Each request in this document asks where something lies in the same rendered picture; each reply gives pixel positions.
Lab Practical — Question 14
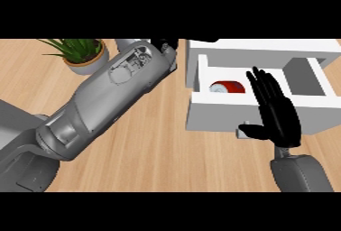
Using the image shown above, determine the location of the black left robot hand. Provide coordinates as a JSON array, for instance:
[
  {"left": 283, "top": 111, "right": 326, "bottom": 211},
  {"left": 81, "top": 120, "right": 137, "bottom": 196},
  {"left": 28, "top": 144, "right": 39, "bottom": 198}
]
[{"left": 149, "top": 39, "right": 180, "bottom": 51}]

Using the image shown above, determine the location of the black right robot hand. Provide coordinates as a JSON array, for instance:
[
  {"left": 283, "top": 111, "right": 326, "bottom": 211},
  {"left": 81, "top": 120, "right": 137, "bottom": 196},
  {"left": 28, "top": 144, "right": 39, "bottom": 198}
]
[{"left": 237, "top": 66, "right": 302, "bottom": 149}]

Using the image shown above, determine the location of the white drawer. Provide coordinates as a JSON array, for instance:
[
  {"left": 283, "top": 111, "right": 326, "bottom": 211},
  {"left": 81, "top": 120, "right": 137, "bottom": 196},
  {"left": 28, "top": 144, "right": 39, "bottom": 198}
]
[{"left": 184, "top": 54, "right": 341, "bottom": 135}]

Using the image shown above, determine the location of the red can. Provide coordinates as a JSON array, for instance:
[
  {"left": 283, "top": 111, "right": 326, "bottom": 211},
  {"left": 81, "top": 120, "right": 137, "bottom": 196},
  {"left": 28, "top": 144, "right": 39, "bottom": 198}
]
[{"left": 208, "top": 79, "right": 246, "bottom": 95}]

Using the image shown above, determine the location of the white cabinet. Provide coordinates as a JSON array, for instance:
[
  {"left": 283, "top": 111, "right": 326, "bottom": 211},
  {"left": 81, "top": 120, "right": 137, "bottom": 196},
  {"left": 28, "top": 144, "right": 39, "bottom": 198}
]
[{"left": 184, "top": 39, "right": 341, "bottom": 97}]

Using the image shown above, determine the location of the green potted plant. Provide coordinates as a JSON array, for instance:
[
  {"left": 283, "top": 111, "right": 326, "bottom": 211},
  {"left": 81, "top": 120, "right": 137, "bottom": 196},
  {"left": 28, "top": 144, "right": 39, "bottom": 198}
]
[{"left": 35, "top": 39, "right": 110, "bottom": 76}]

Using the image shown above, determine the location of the grey drawer handle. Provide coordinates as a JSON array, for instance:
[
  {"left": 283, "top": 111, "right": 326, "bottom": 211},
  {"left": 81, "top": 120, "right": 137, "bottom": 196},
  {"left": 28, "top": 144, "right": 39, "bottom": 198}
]
[{"left": 234, "top": 120, "right": 252, "bottom": 140}]

